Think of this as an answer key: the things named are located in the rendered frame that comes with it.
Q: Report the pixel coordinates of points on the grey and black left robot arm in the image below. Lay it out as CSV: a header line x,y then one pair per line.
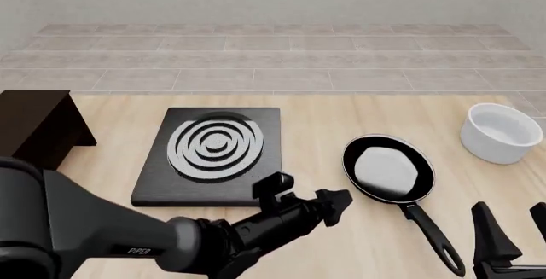
x,y
85,221

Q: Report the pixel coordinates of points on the flat black stove plate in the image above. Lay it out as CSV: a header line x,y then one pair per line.
x,y
213,154

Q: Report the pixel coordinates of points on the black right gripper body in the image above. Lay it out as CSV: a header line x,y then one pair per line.
x,y
512,270

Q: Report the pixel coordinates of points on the white round bowl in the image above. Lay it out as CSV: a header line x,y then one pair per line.
x,y
499,135

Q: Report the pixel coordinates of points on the dark brown wooden cabinet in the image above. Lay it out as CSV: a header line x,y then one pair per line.
x,y
38,125

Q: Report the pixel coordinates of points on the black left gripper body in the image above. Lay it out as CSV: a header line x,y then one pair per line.
x,y
335,203

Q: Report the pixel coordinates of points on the black frying pan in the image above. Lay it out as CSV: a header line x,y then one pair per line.
x,y
390,170

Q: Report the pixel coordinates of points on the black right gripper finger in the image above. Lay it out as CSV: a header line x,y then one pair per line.
x,y
490,231
540,216

